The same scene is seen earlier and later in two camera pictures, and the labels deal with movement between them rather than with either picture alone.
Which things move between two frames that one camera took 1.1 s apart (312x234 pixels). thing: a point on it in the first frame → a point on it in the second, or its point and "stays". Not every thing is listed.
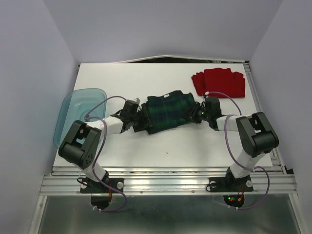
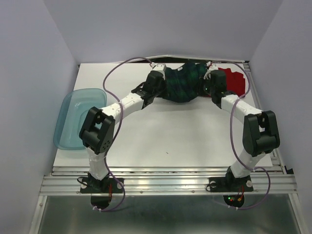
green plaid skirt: [169, 109] → [183, 85]
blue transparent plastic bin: [74, 107] stays
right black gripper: [193, 117] → [206, 80]
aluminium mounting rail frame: [275, 180] stays
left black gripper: [145, 122] → [164, 83]
